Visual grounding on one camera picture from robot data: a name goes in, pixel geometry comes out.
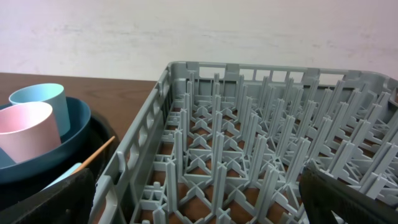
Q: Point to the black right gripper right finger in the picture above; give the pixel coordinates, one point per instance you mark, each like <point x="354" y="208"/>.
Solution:
<point x="324" y="197"/>

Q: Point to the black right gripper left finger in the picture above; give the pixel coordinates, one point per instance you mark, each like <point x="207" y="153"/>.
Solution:
<point x="67" y="201"/>

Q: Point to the grey dishwasher rack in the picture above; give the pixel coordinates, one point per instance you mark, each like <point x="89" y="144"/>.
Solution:
<point x="227" y="143"/>

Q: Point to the light blue plastic knife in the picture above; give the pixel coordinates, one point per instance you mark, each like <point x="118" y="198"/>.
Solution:
<point x="65" y="174"/>

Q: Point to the wooden chopstick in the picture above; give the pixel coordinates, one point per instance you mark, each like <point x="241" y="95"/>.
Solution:
<point x="94" y="155"/>

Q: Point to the round black tray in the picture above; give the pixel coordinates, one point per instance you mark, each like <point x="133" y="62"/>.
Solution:
<point x="98" y="133"/>

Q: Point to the pink cup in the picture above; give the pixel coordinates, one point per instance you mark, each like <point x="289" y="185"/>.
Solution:
<point x="28" y="130"/>

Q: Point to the dark blue plate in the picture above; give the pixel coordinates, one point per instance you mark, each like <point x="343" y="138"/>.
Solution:
<point x="80" y="115"/>

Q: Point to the light blue cup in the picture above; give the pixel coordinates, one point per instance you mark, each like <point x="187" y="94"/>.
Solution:
<point x="51" y="93"/>

